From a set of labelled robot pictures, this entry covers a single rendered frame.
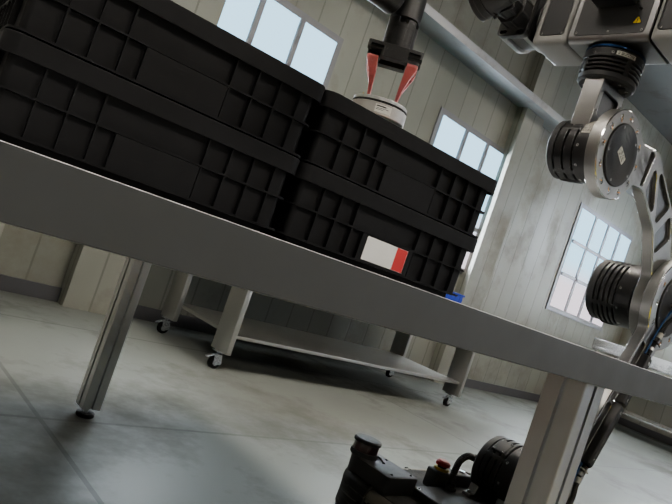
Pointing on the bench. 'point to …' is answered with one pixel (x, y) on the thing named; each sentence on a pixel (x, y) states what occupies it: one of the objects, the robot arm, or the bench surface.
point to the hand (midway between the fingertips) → (381, 99)
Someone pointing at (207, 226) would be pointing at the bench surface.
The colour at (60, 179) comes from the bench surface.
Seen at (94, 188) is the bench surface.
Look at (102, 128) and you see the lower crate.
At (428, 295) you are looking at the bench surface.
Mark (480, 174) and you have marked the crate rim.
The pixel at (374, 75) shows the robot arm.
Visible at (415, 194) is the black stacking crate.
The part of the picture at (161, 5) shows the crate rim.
